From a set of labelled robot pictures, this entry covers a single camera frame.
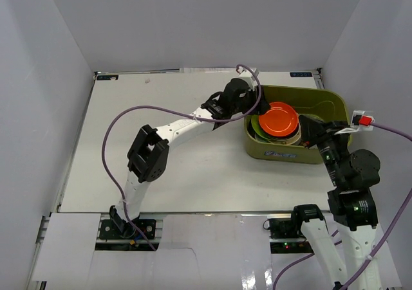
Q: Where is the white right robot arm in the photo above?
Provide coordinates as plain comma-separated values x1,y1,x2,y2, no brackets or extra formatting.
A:
290,114,382,289

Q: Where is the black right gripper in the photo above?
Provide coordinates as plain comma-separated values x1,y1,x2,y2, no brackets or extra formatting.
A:
298,114,351,186

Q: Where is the cream plate with black patch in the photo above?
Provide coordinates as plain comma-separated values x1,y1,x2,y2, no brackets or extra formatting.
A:
254,126,301,145

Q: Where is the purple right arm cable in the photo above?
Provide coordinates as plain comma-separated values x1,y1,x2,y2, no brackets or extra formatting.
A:
272,122,412,290

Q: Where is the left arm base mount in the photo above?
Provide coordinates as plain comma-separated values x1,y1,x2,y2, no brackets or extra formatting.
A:
95,219,159,251

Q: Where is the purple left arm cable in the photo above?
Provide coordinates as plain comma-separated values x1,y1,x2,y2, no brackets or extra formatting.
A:
101,64,262,251

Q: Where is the lime green round plate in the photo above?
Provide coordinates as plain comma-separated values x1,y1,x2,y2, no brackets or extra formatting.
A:
250,115,271,141

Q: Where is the blue table label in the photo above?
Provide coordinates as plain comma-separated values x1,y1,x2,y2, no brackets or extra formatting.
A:
290,71,313,78
96,75,118,81

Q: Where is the left blue table label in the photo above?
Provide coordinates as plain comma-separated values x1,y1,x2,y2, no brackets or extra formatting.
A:
96,75,118,81

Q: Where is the orange round plate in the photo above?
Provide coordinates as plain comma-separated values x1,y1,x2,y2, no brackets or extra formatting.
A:
258,102,299,138

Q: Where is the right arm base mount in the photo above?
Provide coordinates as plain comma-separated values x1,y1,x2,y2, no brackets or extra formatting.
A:
262,218,313,255

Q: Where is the right blue table label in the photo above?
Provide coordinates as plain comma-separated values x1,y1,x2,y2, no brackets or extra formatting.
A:
290,71,313,78

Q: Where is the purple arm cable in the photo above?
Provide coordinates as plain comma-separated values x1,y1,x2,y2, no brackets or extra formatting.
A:
272,122,412,290
101,64,262,251

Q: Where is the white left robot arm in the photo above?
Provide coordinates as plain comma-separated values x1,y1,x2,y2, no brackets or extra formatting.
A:
109,72,269,238

